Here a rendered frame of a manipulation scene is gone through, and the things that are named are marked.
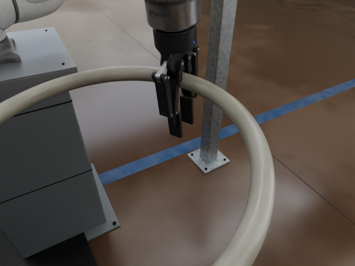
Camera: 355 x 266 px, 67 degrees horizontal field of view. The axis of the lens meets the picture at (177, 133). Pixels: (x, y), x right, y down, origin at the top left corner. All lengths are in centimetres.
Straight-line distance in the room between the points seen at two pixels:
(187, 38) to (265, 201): 28
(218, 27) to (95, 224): 110
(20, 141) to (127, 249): 70
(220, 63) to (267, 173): 103
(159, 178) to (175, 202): 20
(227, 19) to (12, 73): 85
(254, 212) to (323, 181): 154
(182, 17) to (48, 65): 62
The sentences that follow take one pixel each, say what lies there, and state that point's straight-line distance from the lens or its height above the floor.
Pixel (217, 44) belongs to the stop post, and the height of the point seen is 78.
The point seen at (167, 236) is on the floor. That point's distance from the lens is 143.
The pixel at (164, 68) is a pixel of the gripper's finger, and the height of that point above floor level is 103.
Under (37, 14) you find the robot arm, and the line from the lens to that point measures 110.
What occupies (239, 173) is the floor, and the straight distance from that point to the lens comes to 171.
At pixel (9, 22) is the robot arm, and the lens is 106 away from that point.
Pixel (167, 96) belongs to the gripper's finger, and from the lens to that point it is 49.
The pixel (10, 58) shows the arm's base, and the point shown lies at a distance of 103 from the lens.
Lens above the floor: 124
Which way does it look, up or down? 39 degrees down
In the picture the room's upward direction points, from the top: straight up
